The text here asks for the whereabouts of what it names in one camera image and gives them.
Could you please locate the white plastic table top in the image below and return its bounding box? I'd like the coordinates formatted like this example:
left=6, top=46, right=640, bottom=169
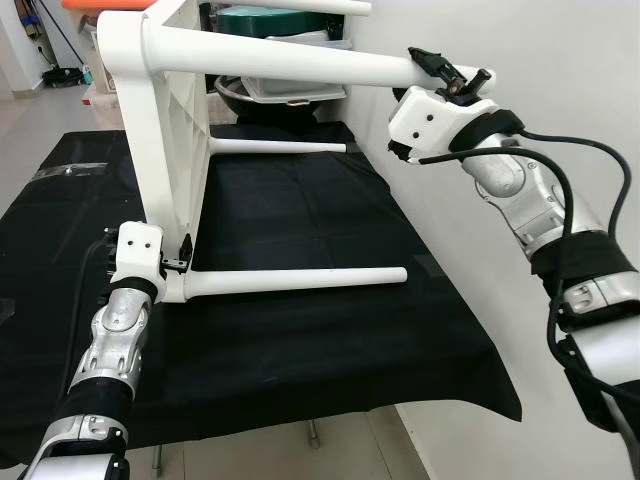
left=95, top=0, right=217, bottom=303

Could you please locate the clear plastic container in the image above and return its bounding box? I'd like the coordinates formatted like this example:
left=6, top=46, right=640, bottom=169
left=240, top=30, right=353, bottom=107

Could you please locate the black tablecloth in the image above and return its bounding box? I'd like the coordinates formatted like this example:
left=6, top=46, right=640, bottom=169
left=0, top=122, right=523, bottom=467

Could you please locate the clear tape strip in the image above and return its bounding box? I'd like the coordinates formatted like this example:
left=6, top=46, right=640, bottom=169
left=28, top=163, right=89, bottom=183

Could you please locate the black wok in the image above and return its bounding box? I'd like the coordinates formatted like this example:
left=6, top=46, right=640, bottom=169
left=214, top=75, right=348, bottom=128

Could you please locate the green pot lid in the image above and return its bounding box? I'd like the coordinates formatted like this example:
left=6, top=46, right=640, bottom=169
left=215, top=5, right=348, bottom=37

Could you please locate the floor mop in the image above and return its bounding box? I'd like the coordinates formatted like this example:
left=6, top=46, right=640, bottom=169
left=40, top=0, right=93, bottom=90

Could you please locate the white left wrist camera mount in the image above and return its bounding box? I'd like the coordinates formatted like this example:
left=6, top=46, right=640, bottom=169
left=108, top=222, right=167, bottom=303

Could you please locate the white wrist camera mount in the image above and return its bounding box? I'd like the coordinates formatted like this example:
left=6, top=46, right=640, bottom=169
left=387, top=87, right=503, bottom=163
left=108, top=222, right=167, bottom=303

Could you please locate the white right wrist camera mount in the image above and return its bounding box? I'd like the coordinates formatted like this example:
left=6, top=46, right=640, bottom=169
left=387, top=87, right=503, bottom=163

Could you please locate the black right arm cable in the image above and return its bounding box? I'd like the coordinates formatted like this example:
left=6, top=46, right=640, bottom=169
left=413, top=128, right=640, bottom=446

